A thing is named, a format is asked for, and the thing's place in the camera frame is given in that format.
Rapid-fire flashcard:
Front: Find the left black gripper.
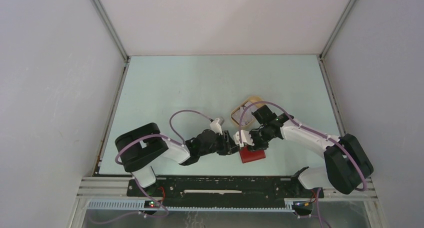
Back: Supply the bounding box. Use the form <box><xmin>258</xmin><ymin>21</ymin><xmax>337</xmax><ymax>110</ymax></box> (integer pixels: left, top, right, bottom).
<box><xmin>198</xmin><ymin>130</ymin><xmax>242</xmax><ymax>157</ymax></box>

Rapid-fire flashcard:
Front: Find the red card holder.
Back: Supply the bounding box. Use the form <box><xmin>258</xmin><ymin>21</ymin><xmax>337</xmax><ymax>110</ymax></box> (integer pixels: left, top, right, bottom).
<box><xmin>239</xmin><ymin>147</ymin><xmax>266</xmax><ymax>164</ymax></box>

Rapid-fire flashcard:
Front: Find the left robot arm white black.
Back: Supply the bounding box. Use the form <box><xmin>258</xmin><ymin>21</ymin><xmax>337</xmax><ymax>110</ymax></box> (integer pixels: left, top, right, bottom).
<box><xmin>114</xmin><ymin>122</ymin><xmax>240</xmax><ymax>196</ymax></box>

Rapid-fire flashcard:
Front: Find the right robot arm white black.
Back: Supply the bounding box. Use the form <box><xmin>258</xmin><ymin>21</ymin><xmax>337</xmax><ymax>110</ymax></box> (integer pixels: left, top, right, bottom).
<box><xmin>241</xmin><ymin>105</ymin><xmax>374</xmax><ymax>197</ymax></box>

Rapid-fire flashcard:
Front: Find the white VIP card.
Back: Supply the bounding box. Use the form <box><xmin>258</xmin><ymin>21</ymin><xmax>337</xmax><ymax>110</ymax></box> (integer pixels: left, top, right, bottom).
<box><xmin>231</xmin><ymin>109</ymin><xmax>255</xmax><ymax>126</ymax></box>

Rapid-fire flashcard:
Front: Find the beige oval tray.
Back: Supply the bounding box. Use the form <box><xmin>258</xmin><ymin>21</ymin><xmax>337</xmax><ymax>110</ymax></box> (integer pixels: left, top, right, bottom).
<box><xmin>230</xmin><ymin>95</ymin><xmax>264</xmax><ymax>129</ymax></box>

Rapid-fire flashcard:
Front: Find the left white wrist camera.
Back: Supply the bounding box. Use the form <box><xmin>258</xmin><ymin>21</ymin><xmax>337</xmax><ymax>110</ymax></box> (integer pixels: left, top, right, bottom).
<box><xmin>209</xmin><ymin>117</ymin><xmax>225</xmax><ymax>135</ymax></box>

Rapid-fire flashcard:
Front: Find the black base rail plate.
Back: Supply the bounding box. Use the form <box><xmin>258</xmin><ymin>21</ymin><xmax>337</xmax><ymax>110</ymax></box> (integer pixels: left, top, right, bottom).
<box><xmin>145</xmin><ymin>175</ymin><xmax>324</xmax><ymax>208</ymax></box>

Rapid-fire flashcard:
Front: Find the white cable duct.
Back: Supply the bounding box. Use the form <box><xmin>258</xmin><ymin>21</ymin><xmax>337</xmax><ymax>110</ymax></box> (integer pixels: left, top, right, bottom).
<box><xmin>86</xmin><ymin>199</ymin><xmax>294</xmax><ymax>212</ymax></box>

